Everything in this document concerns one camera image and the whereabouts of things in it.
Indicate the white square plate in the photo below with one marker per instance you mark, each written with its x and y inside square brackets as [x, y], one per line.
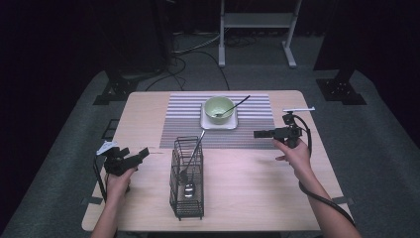
[208, 125]

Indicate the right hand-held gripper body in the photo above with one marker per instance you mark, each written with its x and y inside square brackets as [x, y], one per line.
[289, 132]

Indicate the green bowl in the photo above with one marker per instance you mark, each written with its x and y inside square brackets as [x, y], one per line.
[213, 109]

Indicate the person's right hand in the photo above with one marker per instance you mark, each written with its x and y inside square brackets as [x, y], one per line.
[298, 158]

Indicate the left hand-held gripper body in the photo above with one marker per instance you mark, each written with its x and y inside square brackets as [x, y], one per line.
[117, 163]

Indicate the white metal stand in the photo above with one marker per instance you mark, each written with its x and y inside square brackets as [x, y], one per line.
[257, 20]

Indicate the black stand base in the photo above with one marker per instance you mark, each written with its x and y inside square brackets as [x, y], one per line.
[340, 91]
[115, 89]

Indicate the person's left hand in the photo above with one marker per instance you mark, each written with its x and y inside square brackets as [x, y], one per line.
[117, 186]

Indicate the grey tape strip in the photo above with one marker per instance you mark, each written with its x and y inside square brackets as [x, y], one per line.
[90, 200]
[345, 200]

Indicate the striped placemat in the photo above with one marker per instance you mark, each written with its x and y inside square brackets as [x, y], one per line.
[251, 132]

